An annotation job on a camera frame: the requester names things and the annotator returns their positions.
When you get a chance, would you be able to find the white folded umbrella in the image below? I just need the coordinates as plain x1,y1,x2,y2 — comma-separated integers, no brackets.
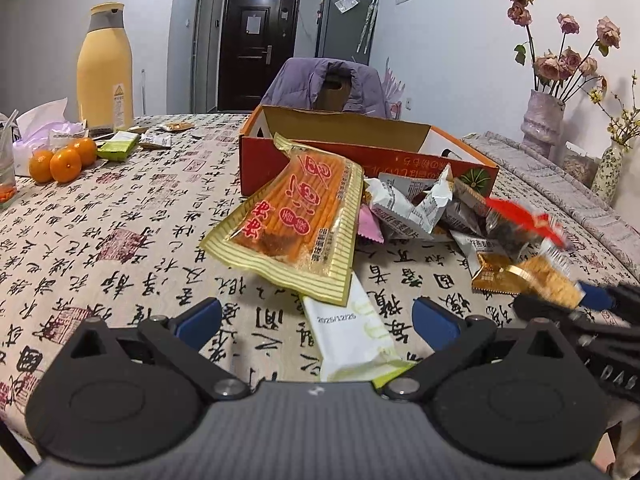
356,0,378,53

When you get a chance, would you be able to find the white green snack bar packet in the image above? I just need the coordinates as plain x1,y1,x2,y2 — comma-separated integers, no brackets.
300,272,416,383

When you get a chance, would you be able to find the clear storage jar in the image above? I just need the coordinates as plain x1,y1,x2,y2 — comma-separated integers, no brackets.
562,141,601,188

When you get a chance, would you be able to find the pile of small snack packets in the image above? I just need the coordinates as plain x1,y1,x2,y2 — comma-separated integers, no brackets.
357,162,538,296

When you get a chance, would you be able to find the red clear biscuit packet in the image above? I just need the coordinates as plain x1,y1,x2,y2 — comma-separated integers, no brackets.
482,196,586,311

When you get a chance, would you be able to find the dark entrance door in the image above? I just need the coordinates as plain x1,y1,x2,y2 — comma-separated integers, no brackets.
217,0,302,113

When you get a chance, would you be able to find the dried pink roses bouquet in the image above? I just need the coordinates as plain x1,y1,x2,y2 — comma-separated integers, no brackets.
507,0,622,96

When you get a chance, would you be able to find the grey interior door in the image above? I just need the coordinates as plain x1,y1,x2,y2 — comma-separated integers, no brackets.
192,0,218,113

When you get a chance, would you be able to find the mandarin orange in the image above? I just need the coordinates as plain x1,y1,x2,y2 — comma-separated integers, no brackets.
70,137,98,167
28,149,55,183
50,147,82,183

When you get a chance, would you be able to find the orange cardboard box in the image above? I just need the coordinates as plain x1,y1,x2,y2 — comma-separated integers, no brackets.
239,105,501,201

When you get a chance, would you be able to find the green flat packet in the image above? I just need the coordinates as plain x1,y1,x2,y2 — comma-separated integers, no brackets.
97,131,141,162

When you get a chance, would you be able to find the large orange striped snack packet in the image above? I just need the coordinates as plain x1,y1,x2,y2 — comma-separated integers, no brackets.
200,132,365,307

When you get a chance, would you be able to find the grey refrigerator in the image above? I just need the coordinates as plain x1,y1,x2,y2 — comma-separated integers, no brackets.
315,0,378,66

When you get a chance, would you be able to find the yellow blossom branch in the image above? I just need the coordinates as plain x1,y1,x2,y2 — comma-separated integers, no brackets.
590,72,640,151

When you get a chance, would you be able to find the pinkish white plastic bag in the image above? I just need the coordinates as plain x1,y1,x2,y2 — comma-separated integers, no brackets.
12,97,91,176

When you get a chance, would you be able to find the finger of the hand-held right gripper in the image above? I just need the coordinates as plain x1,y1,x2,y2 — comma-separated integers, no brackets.
575,280,640,321
512,294,640,347

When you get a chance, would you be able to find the folded printed cloth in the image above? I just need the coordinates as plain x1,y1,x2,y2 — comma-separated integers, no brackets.
462,130,640,286

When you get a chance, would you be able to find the purple puffer jacket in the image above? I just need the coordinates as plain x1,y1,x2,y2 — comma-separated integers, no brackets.
261,57,388,118

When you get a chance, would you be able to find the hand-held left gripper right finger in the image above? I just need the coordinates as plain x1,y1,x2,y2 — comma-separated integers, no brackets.
381,296,591,403

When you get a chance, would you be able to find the wooden chair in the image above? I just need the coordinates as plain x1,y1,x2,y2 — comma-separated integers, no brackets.
316,72,353,111

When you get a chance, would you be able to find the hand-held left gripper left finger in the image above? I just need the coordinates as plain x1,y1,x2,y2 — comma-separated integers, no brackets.
47,297,251,403

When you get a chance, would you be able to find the pink ribbed vase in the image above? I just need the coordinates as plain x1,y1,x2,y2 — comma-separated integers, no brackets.
520,89,566,161

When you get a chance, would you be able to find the small floral vase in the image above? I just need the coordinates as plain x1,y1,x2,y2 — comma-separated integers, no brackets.
591,140,624,207

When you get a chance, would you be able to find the yellow thermos bottle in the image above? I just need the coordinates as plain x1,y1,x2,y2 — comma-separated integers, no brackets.
76,2,135,131

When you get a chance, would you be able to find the clear glass cup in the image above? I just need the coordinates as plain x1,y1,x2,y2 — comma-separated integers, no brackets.
0,110,18,209

